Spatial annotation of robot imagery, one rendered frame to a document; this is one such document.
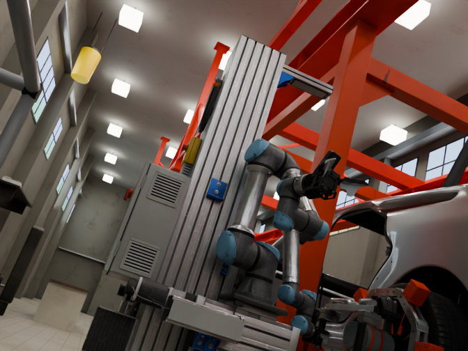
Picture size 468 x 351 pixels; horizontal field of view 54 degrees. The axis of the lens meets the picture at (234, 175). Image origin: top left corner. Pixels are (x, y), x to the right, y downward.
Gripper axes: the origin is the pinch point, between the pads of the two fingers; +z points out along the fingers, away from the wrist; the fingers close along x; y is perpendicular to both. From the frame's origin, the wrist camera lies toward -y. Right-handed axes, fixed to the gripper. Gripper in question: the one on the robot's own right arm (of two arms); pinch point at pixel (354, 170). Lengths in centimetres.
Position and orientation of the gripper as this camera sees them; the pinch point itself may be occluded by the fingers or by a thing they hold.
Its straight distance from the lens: 146.7
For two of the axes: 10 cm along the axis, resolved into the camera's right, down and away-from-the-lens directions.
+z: 5.0, -1.5, -8.5
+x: -7.7, -5.3, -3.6
